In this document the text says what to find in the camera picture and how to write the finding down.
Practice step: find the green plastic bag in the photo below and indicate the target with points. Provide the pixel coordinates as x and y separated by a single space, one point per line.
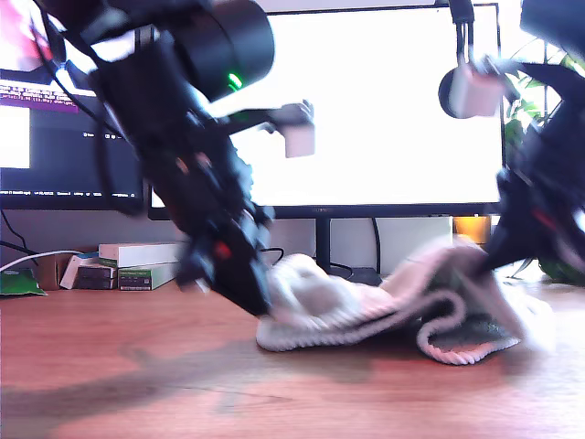
18 283

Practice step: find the long white box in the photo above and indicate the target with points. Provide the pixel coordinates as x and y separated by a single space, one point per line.
137 254

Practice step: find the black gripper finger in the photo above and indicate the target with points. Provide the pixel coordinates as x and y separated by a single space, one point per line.
507 242
237 274
264 228

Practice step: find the white box with green label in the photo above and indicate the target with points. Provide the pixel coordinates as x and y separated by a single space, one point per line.
137 279

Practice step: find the green leafy houseplant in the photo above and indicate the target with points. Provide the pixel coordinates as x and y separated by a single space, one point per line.
521 107

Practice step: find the fluffy white mint tea towel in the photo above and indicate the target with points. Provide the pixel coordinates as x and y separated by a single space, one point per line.
343 302

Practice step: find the brown cardboard box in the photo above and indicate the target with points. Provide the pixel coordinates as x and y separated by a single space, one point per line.
48 272

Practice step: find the black headphones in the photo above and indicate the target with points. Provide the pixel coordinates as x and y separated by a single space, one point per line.
445 91

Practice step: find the large black monitor with stand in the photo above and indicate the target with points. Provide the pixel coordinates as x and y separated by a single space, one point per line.
388 137

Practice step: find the small dark brown box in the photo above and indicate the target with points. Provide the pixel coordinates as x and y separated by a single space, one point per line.
96 272
96 283

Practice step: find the amber jar with pale base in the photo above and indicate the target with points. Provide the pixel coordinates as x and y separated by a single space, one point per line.
471 228

